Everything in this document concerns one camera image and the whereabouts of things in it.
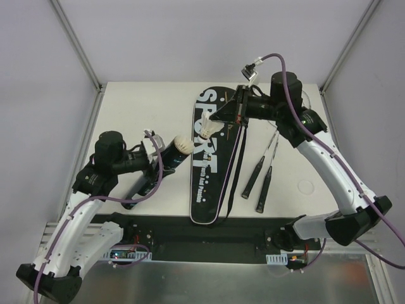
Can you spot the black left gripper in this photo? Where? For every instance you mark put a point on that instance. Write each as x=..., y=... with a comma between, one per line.
x=153, y=168

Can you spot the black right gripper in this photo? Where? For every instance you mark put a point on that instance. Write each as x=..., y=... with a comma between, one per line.
x=242, y=103

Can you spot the white feather shuttlecock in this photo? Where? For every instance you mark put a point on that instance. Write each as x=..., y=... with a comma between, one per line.
x=183, y=144
x=208, y=127

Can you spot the black shuttlecock tube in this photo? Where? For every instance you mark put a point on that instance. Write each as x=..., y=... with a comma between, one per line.
x=144, y=185

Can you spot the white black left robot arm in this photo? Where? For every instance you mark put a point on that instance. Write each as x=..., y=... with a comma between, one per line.
x=113, y=173

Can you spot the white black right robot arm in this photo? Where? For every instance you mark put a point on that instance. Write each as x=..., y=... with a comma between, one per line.
x=359, y=208

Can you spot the badminton racket black grip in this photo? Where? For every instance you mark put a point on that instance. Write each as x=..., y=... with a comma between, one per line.
x=266, y=182
x=255, y=173

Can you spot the black racket bag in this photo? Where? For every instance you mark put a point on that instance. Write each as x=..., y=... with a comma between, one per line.
x=213, y=160

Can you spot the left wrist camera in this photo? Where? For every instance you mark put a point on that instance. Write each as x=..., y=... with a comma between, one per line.
x=152, y=144

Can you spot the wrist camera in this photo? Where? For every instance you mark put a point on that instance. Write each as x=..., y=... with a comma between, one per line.
x=250, y=73
x=152, y=144

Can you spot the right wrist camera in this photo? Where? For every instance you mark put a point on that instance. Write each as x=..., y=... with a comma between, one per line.
x=250, y=73

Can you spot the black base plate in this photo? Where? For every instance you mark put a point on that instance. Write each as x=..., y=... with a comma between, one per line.
x=178, y=239

